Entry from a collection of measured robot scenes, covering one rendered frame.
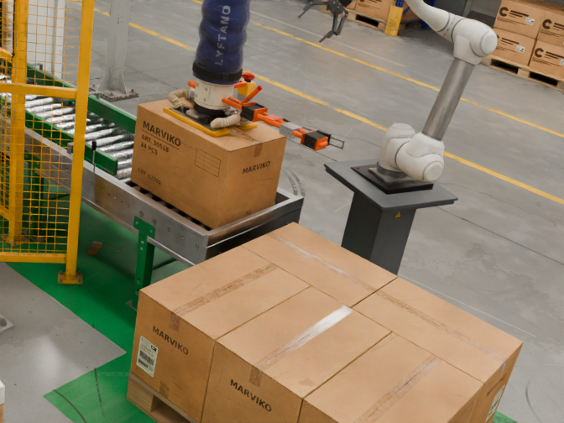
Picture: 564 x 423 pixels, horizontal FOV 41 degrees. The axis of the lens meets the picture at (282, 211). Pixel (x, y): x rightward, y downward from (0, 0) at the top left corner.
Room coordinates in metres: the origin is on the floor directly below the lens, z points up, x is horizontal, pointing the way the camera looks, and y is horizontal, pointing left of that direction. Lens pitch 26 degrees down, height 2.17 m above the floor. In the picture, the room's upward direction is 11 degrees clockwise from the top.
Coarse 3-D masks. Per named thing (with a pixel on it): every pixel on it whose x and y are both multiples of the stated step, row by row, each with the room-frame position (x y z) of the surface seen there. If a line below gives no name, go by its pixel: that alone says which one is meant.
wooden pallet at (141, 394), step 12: (132, 384) 2.39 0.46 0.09; (144, 384) 2.36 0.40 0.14; (132, 396) 2.39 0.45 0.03; (144, 396) 2.35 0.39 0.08; (156, 396) 2.35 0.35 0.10; (144, 408) 2.35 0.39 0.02; (156, 408) 2.35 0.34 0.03; (168, 408) 2.38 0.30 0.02; (156, 420) 2.31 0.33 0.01; (168, 420) 2.31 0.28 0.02; (180, 420) 2.32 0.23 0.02; (192, 420) 2.21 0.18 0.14; (492, 420) 2.58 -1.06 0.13
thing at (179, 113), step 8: (168, 112) 3.26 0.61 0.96; (176, 112) 3.25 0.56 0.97; (184, 112) 3.25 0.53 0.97; (184, 120) 3.20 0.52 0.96; (192, 120) 3.19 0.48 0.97; (200, 120) 3.20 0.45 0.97; (208, 120) 3.17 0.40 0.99; (200, 128) 3.14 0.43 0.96; (208, 128) 3.13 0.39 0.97; (216, 128) 3.13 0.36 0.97; (224, 128) 3.17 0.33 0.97; (216, 136) 3.09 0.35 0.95
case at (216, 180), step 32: (160, 128) 3.22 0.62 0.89; (192, 128) 3.14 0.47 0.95; (256, 128) 3.31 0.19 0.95; (160, 160) 3.20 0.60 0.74; (192, 160) 3.09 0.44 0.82; (224, 160) 2.99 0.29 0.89; (256, 160) 3.13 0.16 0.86; (160, 192) 3.19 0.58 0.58; (192, 192) 3.08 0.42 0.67; (224, 192) 2.98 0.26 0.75; (256, 192) 3.17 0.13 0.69; (224, 224) 3.01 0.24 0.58
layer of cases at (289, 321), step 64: (256, 256) 2.84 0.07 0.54; (320, 256) 2.95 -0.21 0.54; (192, 320) 2.28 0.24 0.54; (256, 320) 2.36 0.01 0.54; (320, 320) 2.45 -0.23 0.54; (384, 320) 2.54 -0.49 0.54; (448, 320) 2.64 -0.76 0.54; (192, 384) 2.23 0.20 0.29; (256, 384) 2.08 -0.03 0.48; (320, 384) 2.06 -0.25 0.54; (384, 384) 2.13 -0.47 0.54; (448, 384) 2.21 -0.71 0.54
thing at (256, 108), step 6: (252, 102) 3.19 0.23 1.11; (246, 108) 3.12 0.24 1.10; (252, 108) 3.14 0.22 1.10; (258, 108) 3.16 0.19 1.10; (264, 108) 3.15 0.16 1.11; (240, 114) 3.14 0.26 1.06; (246, 114) 3.12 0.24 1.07; (252, 114) 3.11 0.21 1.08; (252, 120) 3.10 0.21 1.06; (258, 120) 3.13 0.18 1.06
